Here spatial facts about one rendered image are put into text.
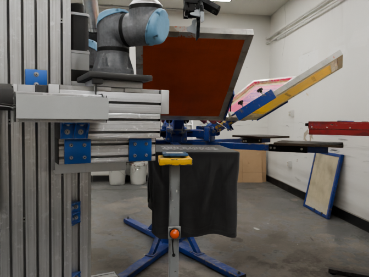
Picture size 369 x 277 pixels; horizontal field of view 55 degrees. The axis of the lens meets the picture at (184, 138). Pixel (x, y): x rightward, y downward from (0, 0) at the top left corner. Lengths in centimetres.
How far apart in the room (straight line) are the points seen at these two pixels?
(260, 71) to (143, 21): 555
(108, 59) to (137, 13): 19
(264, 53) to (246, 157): 191
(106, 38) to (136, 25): 13
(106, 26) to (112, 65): 14
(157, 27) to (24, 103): 48
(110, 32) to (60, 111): 36
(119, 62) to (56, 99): 29
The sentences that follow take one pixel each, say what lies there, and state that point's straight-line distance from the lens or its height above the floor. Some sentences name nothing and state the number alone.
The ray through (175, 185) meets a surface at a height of 84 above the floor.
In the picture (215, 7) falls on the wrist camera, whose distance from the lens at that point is 169.
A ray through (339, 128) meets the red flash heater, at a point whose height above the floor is 106.
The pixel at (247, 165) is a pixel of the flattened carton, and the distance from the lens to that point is 653.
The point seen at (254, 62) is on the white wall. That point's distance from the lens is 671.
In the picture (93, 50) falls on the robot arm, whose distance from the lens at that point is 181.
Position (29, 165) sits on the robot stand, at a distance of 143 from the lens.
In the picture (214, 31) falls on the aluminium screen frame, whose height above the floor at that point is 154.
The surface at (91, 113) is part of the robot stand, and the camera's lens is 114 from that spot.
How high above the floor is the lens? 110
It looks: 3 degrees down
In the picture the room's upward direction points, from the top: 1 degrees clockwise
